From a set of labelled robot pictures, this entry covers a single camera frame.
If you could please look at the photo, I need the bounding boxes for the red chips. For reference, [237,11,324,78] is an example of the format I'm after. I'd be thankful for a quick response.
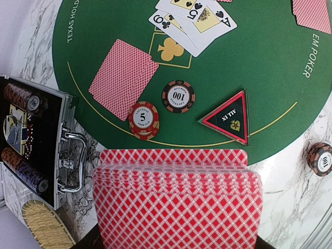
[128,101,160,140]

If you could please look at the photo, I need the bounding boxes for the red card seat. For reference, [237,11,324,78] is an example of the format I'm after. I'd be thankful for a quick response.
[217,0,232,3]
[89,39,159,121]
[293,0,331,34]

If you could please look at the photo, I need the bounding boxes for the black triangular all-in button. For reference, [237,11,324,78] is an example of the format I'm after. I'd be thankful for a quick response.
[198,89,250,146]

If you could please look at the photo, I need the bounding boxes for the red playing card deck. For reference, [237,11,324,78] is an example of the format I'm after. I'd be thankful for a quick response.
[93,149,262,248]

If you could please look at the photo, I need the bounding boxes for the nine of clubs card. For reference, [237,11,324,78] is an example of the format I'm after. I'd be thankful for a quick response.
[148,10,186,36]

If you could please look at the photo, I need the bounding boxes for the ace of spades card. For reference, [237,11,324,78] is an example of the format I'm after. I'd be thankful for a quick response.
[177,1,237,49]

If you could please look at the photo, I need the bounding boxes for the five of spades card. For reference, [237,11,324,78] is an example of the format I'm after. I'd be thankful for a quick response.
[155,0,210,22]

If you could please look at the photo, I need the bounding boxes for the red card top seat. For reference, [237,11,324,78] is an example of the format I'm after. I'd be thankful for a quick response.
[217,0,232,3]

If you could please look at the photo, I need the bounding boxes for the dark brown poker chip stack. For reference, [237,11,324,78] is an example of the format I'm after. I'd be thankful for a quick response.
[307,142,331,177]

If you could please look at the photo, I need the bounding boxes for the red card bottom seat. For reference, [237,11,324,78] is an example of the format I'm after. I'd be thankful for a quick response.
[293,0,331,34]

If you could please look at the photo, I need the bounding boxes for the aluminium poker chip case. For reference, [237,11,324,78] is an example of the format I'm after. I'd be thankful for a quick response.
[1,76,88,210]

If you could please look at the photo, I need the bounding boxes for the round green poker mat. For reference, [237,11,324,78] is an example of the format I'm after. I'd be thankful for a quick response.
[53,1,331,151]

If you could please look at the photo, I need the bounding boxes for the red dice row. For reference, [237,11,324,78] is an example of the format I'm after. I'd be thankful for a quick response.
[24,115,34,160]

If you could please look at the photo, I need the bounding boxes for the red purple chip row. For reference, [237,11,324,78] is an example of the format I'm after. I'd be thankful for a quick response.
[1,147,49,193]

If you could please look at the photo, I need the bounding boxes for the blue card deck in case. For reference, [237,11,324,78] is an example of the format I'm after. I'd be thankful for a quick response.
[3,104,27,155]

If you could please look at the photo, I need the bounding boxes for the dark red chip row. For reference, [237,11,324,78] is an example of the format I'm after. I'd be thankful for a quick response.
[4,83,45,112]

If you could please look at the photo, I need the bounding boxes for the woven bamboo tray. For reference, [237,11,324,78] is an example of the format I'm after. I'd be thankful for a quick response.
[21,200,76,248]

